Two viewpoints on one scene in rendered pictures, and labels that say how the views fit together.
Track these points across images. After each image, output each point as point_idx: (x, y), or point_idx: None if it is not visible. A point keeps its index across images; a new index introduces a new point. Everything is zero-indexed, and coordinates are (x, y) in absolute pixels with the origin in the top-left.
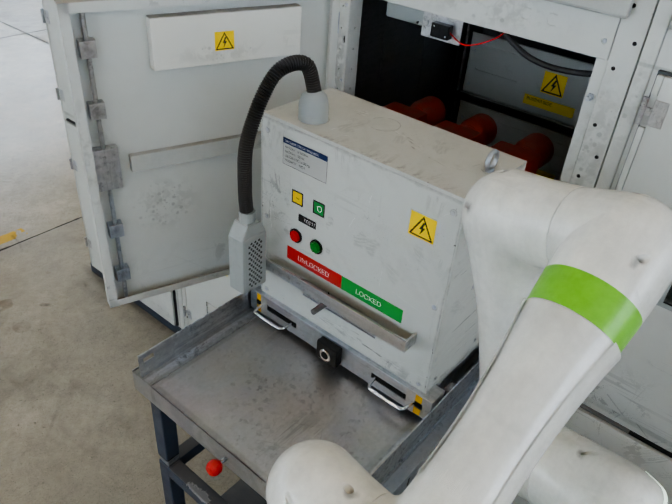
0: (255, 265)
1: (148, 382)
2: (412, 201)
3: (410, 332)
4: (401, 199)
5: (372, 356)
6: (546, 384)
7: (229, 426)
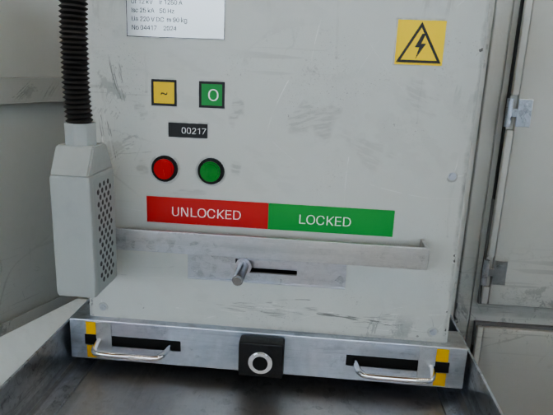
0: (106, 235)
1: None
2: (398, 4)
3: (411, 244)
4: (377, 8)
5: (340, 327)
6: None
7: None
